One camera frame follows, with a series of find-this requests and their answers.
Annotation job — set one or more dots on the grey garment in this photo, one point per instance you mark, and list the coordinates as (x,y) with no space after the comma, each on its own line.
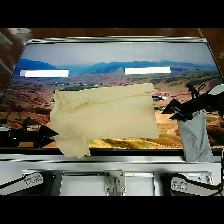
(196,140)

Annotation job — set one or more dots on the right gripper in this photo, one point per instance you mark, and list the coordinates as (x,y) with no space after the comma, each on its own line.
(191,105)

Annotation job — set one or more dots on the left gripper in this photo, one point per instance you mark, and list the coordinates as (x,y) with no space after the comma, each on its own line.
(29,137)

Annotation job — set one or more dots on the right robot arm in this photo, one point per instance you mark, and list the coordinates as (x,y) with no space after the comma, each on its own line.
(213,98)

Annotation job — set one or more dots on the beige T-shirt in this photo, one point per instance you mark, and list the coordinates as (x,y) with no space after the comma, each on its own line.
(106,116)

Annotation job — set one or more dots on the silver frame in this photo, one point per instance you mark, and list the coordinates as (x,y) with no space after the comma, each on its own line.
(100,166)

